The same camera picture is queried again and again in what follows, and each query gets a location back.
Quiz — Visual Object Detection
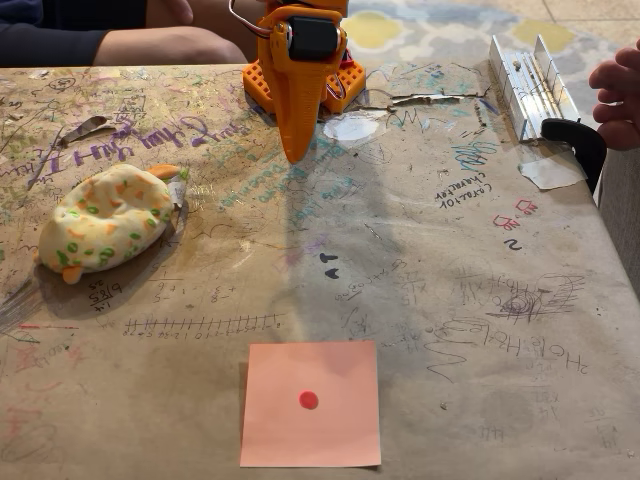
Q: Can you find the cream plush cat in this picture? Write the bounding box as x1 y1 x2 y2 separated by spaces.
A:
33 163 190 285

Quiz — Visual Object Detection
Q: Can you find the person's hand by dark clothing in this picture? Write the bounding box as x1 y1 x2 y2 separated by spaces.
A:
144 0 195 28

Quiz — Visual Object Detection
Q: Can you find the person's bare hand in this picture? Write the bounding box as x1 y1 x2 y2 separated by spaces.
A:
588 45 640 150

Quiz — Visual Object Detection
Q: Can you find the grey rug with yellow pattern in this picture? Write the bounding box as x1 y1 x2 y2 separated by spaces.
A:
344 0 640 132

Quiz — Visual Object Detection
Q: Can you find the person's bare leg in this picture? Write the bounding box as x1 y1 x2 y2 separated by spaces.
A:
93 24 250 67

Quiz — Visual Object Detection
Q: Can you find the scribbled brown paper table cover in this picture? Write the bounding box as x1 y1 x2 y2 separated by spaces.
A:
0 62 640 480

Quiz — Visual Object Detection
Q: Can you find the torn brown paper flap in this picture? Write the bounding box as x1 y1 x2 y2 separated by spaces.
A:
58 115 117 147

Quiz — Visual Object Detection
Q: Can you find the white tape piece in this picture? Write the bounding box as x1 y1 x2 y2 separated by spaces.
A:
518 155 589 191

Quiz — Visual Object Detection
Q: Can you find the dark navy clothing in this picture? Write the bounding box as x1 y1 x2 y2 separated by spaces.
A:
0 0 149 69

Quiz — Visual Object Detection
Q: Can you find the pink square sticky note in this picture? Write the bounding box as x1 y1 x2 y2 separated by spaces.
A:
239 339 382 469

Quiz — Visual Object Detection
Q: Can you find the grey upholstered seat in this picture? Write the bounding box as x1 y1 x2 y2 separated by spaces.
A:
597 147 640 307

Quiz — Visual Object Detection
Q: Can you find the white red servo cable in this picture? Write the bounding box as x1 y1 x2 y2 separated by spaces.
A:
228 0 274 40
325 73 348 102

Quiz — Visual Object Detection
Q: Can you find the aluminium channel rail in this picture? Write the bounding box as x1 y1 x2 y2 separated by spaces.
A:
488 33 582 145

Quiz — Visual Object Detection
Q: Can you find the black curved clamp handle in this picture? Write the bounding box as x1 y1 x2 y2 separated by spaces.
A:
540 117 608 196

